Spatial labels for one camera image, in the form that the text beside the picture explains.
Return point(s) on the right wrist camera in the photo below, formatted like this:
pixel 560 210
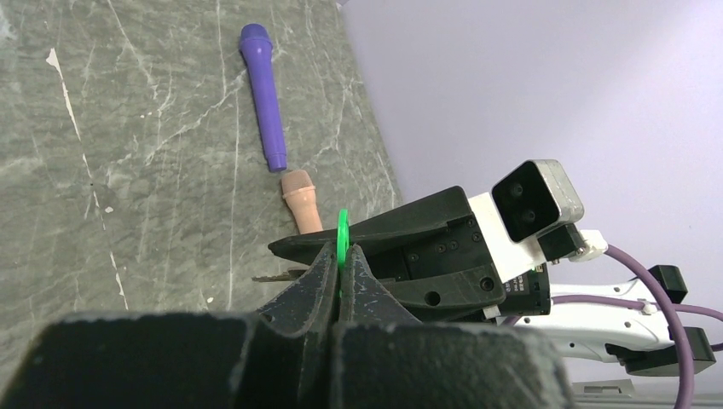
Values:
pixel 535 198

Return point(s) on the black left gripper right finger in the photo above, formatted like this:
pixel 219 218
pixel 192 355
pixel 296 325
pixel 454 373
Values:
pixel 363 299

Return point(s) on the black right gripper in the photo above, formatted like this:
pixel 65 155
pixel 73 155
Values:
pixel 434 261

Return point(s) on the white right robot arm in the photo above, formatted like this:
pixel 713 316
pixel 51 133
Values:
pixel 620 323

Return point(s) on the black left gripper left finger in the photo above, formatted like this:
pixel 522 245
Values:
pixel 311 302

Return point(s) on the green key tag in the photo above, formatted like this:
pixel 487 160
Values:
pixel 343 241

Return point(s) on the beige toy microphone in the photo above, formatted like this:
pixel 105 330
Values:
pixel 298 191

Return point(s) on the purple toy microphone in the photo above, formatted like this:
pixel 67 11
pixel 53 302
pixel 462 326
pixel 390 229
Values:
pixel 256 49

